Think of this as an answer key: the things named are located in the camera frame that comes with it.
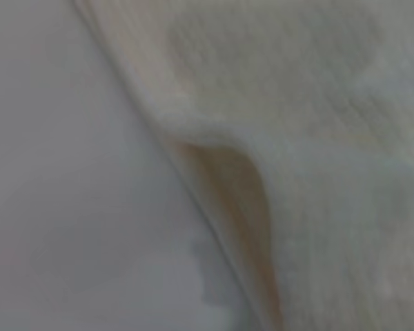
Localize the white ribbed towel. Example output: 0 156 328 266
71 0 414 331

